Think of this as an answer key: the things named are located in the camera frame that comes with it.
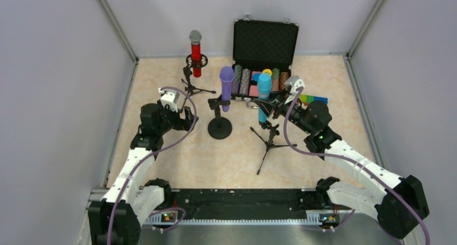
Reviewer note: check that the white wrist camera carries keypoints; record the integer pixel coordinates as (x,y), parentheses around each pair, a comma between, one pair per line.
(168,99)
(293,83)

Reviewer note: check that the colourful toy block train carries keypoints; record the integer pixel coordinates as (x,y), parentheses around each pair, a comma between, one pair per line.
(307,99)

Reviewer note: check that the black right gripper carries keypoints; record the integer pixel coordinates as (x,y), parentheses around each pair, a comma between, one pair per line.
(280,107)

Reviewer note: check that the black poker chip case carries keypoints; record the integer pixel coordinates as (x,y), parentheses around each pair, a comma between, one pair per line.
(259,45)

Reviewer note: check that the blue round dealer chip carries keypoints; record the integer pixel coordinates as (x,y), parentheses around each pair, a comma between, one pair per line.
(255,77)

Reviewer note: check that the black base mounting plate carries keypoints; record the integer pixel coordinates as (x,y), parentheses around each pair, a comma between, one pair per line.
(246,204)

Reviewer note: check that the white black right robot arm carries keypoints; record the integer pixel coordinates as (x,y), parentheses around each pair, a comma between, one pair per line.
(397,203)

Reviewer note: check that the blue orange chip stack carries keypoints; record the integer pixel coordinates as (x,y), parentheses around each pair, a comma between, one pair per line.
(244,82)

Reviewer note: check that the black round-base mic stand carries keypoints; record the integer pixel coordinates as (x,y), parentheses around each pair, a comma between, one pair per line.
(219,127)

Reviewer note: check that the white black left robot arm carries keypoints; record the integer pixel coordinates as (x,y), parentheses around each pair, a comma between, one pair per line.
(118,216)

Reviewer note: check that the red glitter microphone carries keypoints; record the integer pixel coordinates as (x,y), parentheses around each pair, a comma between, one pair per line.
(196,56)

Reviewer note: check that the purple microphone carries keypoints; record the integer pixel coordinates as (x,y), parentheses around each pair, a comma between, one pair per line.
(226,77)

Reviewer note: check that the black small tripod mic stand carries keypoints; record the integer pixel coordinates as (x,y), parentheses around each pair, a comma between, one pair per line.
(269,143)

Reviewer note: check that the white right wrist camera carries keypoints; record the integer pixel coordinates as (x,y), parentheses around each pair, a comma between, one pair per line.
(293,83)

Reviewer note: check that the cyan microphone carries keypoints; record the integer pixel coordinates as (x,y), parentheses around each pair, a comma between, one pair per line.
(264,86)

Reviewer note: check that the brown chip stack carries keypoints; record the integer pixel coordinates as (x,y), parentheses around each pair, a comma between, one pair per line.
(282,80)

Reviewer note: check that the pink card deck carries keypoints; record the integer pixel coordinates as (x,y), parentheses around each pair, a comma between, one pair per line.
(253,91)

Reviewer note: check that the purple green chip stack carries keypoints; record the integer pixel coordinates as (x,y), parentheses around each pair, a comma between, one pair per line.
(237,79)

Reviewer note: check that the green red chip stack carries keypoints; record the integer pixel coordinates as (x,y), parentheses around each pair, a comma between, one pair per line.
(275,79)

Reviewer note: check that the yellow round dealer chip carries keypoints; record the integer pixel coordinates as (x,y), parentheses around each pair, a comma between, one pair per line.
(267,71)

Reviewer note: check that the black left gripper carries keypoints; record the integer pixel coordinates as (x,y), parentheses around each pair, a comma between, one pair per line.
(186,118)

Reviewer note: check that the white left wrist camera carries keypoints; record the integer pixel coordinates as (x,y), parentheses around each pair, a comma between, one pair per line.
(168,99)

